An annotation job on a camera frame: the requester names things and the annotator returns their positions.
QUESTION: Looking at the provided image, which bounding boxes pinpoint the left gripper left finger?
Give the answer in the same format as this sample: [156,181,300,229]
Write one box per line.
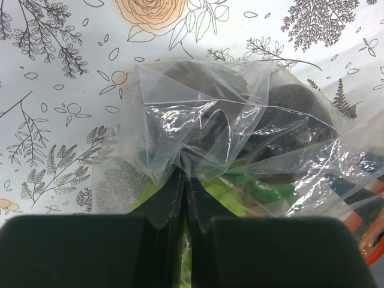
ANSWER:
[1,170,185,287]

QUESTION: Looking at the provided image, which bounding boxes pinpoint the fake green chili pepper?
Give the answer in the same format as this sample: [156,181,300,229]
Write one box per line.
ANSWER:
[227,167,296,211]

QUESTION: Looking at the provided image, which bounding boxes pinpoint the clear zip top bag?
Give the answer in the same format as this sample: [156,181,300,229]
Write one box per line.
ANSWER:
[91,58,384,268]

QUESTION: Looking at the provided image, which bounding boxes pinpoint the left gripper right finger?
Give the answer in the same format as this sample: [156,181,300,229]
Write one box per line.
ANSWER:
[185,179,376,287]

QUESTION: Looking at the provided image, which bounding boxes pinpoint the floral table mat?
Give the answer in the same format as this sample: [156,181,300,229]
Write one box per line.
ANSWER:
[1,1,383,222]

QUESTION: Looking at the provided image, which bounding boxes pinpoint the fake green apple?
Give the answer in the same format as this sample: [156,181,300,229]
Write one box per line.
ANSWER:
[131,178,246,288]

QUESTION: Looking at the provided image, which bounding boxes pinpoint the fake dark eggplant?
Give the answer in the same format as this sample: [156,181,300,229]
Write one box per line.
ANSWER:
[165,61,338,150]

